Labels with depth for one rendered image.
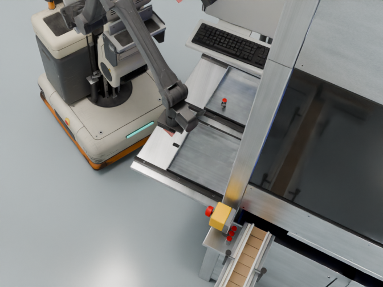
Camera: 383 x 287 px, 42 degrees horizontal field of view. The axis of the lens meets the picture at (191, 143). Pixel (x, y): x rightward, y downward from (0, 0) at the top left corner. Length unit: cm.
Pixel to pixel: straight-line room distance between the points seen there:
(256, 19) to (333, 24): 152
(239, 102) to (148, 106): 82
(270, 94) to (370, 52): 29
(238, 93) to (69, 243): 127
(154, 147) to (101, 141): 77
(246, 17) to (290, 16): 150
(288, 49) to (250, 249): 94
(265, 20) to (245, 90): 43
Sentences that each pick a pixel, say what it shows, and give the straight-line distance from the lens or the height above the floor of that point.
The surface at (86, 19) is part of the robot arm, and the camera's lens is 193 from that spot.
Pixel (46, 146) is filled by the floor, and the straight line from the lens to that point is 315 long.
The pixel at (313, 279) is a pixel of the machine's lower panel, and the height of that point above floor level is 70.
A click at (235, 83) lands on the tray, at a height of 88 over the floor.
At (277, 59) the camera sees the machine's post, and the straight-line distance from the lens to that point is 116.
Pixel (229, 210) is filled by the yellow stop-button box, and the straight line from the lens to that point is 180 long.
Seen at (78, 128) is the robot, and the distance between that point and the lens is 285.
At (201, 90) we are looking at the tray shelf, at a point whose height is 88.
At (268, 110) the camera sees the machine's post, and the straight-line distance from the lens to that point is 130.
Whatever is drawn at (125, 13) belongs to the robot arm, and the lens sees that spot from 161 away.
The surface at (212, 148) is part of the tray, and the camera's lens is 208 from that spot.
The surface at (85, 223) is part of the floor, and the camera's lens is 289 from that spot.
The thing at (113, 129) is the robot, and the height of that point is 28.
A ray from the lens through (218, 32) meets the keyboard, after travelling 255.
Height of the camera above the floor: 267
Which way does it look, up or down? 59 degrees down
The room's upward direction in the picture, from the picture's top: 9 degrees clockwise
